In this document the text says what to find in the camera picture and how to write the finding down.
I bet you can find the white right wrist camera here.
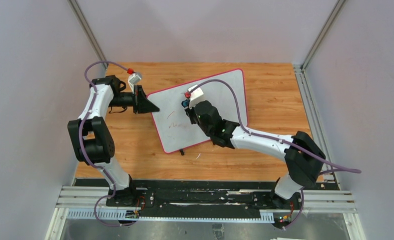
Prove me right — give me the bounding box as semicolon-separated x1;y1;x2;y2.
188;84;206;108

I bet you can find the white slotted cable duct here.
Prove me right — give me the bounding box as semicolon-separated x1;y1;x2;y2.
66;208;275;224

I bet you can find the blue and black eraser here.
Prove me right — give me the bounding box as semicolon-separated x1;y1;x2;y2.
181;99;190;110

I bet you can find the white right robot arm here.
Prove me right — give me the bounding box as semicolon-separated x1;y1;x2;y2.
181;99;326;209

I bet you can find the aluminium frame rail right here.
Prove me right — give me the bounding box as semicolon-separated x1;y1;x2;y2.
293;64;341;190

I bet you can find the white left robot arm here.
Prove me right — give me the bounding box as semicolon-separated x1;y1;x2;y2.
67;72;160;207

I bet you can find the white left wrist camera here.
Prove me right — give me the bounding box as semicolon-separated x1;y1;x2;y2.
127;72;142;94

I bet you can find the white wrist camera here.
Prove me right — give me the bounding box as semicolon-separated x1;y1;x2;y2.
188;84;206;108
127;72;142;94

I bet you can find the aluminium frame post left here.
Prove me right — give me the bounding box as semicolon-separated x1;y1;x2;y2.
67;0;107;61

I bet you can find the aluminium frame post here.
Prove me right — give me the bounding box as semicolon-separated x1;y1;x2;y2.
301;0;347;71
67;0;107;61

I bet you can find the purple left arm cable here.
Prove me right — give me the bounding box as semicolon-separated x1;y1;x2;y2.
78;60;138;228

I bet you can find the pink-framed whiteboard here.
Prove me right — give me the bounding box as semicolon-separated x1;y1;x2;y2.
147;68;248;154

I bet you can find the aluminium frame post right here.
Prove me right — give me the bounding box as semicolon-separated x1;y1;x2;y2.
301;0;347;71

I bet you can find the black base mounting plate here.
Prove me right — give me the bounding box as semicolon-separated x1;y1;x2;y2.
74;178;340;220

